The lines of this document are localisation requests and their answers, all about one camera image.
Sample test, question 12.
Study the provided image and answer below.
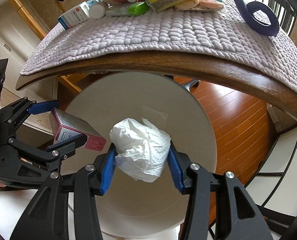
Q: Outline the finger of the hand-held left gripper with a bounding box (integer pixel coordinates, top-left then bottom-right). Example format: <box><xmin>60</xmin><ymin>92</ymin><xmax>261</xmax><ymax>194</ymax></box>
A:
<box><xmin>0</xmin><ymin>97</ymin><xmax>61</xmax><ymax>130</ymax></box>
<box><xmin>3</xmin><ymin>132</ymin><xmax>88</xmax><ymax>180</ymax></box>

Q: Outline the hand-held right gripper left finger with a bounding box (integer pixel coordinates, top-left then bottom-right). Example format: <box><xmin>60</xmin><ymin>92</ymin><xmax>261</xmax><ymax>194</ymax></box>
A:
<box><xmin>9</xmin><ymin>144</ymin><xmax>119</xmax><ymax>240</ymax></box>

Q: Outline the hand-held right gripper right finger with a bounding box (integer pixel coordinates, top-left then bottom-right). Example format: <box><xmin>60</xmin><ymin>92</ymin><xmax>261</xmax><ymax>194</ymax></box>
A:
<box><xmin>167</xmin><ymin>140</ymin><xmax>274</xmax><ymax>240</ymax></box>

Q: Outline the pink cardboard box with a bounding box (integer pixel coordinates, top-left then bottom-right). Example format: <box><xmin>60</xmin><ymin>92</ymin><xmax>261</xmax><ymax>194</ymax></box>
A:
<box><xmin>49</xmin><ymin>107</ymin><xmax>107</xmax><ymax>152</ymax></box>

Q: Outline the white tissue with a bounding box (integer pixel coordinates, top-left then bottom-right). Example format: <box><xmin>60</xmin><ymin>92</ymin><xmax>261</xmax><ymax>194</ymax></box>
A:
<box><xmin>110</xmin><ymin>117</ymin><xmax>171</xmax><ymax>183</ymax></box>

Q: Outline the round white waste bin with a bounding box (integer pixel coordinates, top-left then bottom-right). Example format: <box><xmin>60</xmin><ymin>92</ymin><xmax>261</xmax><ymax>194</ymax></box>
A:
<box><xmin>63</xmin><ymin>71</ymin><xmax>217</xmax><ymax>233</ymax></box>

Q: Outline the white wardrobe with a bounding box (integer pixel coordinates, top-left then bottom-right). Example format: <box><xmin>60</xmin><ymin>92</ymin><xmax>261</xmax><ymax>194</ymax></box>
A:
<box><xmin>0</xmin><ymin>21</ymin><xmax>47</xmax><ymax>90</ymax></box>

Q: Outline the grey chair base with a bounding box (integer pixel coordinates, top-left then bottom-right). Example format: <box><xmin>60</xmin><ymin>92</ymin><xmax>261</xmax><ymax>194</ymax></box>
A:
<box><xmin>165</xmin><ymin>75</ymin><xmax>200</xmax><ymax>90</ymax></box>

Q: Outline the white medicine box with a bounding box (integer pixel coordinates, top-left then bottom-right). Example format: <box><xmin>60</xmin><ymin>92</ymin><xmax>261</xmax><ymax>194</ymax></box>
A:
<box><xmin>57</xmin><ymin>1</ymin><xmax>92</xmax><ymax>30</ymax></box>

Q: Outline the small white bottle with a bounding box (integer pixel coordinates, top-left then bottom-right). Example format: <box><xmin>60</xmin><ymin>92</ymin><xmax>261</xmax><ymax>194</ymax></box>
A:
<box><xmin>90</xmin><ymin>1</ymin><xmax>109</xmax><ymax>19</ymax></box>

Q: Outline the green capped tube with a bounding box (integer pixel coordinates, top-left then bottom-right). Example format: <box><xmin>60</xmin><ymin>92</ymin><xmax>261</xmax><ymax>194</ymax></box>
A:
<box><xmin>106</xmin><ymin>2</ymin><xmax>149</xmax><ymax>17</ymax></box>

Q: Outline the lavender quilted mat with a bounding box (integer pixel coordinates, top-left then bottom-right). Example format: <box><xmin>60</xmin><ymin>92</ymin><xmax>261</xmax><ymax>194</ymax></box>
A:
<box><xmin>20</xmin><ymin>0</ymin><xmax>297</xmax><ymax>100</ymax></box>

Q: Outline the navy foam loop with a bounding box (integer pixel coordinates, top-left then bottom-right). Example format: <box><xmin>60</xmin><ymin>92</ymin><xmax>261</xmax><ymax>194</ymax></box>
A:
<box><xmin>234</xmin><ymin>0</ymin><xmax>279</xmax><ymax>37</ymax></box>

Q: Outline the black railing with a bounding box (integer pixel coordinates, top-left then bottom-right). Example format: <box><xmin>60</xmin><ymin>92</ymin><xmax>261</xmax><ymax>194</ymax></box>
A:
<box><xmin>239</xmin><ymin>0</ymin><xmax>297</xmax><ymax>34</ymax></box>

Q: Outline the wooden bunk bed frame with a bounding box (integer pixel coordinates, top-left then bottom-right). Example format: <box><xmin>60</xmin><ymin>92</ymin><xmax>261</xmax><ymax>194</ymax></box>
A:
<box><xmin>3</xmin><ymin>0</ymin><xmax>84</xmax><ymax>93</ymax></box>

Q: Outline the black metal wire frame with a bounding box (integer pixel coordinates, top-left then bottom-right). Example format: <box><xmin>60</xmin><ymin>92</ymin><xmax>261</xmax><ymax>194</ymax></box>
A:
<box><xmin>208</xmin><ymin>125</ymin><xmax>297</xmax><ymax>240</ymax></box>

